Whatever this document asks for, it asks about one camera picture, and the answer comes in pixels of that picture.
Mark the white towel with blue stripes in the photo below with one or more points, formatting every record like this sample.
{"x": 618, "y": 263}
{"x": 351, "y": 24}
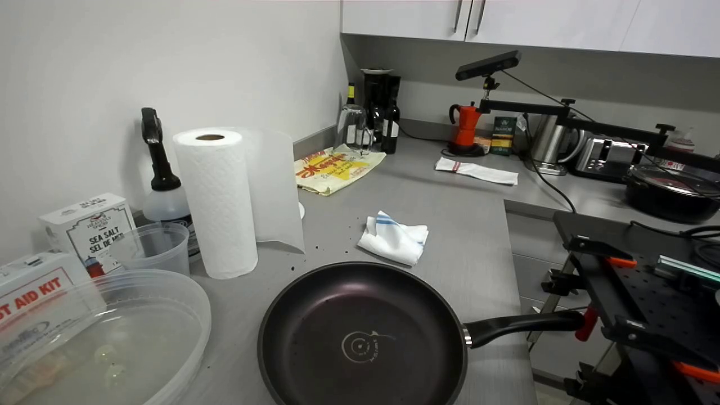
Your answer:
{"x": 392, "y": 238}

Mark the black nonstick frying pan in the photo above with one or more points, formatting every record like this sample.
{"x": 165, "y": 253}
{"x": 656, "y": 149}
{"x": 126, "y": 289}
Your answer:
{"x": 361, "y": 338}

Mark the white paper towel roll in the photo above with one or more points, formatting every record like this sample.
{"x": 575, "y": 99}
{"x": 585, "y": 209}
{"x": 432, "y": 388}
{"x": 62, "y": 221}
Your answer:
{"x": 217, "y": 202}

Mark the yellow and red printed cloth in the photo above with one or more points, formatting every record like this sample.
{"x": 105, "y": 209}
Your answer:
{"x": 338, "y": 168}

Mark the bottle with yellow cap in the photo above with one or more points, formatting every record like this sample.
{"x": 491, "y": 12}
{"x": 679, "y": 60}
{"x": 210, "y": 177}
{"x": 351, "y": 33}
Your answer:
{"x": 350, "y": 120}

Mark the black coffee maker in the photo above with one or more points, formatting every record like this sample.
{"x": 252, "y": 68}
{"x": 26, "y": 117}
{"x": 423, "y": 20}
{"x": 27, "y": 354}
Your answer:
{"x": 382, "y": 103}

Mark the folded white cloth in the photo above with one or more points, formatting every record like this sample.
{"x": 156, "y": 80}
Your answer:
{"x": 476, "y": 171}

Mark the red moka pot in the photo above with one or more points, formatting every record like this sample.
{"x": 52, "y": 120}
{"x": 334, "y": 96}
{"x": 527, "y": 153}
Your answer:
{"x": 465, "y": 127}

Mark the small green box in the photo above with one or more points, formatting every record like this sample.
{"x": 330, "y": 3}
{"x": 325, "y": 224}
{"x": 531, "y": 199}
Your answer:
{"x": 505, "y": 136}

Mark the stainless steel kettle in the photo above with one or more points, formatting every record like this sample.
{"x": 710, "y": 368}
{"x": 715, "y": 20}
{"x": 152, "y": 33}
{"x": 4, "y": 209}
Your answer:
{"x": 552, "y": 143}

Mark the spray bottle with black nozzle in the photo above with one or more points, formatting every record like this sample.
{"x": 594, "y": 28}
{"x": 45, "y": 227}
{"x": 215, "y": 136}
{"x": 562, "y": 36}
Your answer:
{"x": 162, "y": 177}

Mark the small clear plastic container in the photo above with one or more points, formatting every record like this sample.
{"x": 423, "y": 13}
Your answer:
{"x": 162, "y": 247}

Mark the stainless steel toaster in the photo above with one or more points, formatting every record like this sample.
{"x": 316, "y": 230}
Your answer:
{"x": 608, "y": 156}

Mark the large clear plastic bowl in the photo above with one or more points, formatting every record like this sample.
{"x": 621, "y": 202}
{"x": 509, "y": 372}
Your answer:
{"x": 150, "y": 351}

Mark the white sea salt box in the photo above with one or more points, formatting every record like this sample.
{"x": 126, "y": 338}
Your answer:
{"x": 91, "y": 226}

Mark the black round cooking pot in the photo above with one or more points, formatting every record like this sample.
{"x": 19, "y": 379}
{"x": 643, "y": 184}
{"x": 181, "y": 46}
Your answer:
{"x": 671, "y": 192}

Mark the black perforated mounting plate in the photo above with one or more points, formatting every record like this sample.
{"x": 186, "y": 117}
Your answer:
{"x": 661, "y": 300}

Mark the white first aid kit box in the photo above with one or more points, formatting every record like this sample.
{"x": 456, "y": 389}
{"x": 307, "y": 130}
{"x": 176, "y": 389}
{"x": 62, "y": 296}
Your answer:
{"x": 37, "y": 293}

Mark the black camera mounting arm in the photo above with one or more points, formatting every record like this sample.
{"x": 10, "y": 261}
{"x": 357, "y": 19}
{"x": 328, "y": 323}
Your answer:
{"x": 599, "y": 129}

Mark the white wall cabinet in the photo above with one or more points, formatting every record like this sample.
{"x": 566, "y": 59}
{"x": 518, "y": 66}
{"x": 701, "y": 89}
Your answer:
{"x": 571, "y": 22}

